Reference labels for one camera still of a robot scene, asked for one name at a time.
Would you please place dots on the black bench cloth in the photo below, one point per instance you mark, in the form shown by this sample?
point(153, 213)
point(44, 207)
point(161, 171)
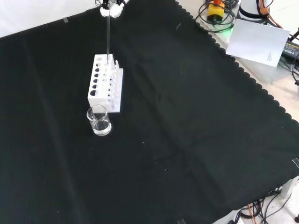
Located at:
point(163, 116)

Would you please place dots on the clear glass rod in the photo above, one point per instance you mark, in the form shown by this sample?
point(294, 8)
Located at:
point(108, 39)

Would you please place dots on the black power adapter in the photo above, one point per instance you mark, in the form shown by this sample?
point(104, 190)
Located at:
point(292, 50)

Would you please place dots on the clear glass beaker with water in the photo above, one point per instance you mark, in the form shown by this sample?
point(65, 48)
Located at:
point(101, 126)

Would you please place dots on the clear tape strip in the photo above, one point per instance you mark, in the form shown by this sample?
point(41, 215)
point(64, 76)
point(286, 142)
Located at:
point(295, 162)
point(66, 20)
point(181, 221)

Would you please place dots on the white test tube rack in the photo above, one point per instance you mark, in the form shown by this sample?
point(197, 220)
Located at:
point(115, 93)

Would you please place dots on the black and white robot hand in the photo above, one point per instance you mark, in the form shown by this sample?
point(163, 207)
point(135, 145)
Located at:
point(114, 10)

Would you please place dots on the pale white board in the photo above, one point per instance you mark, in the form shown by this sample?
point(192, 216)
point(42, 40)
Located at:
point(257, 42)

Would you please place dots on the yellow stop button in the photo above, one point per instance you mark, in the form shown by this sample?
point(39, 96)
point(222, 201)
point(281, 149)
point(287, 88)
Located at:
point(216, 11)

